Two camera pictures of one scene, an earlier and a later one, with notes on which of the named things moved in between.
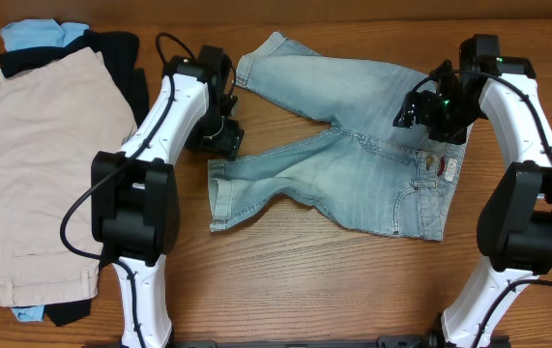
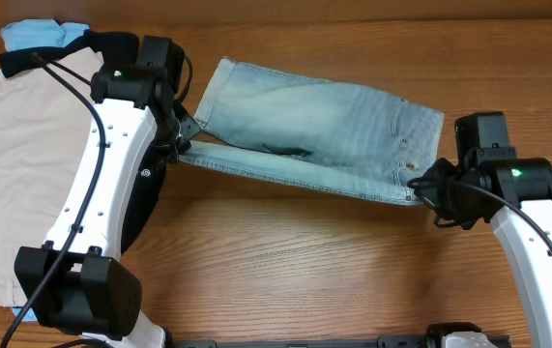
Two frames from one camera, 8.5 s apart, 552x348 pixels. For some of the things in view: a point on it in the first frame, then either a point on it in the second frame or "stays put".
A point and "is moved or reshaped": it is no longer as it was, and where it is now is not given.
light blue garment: [43, 34] stays put
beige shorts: [48, 132] stays put
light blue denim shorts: [374, 175] is moved or reshaped
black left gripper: [222, 140] -> [179, 133]
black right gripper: [427, 103] -> [431, 195]
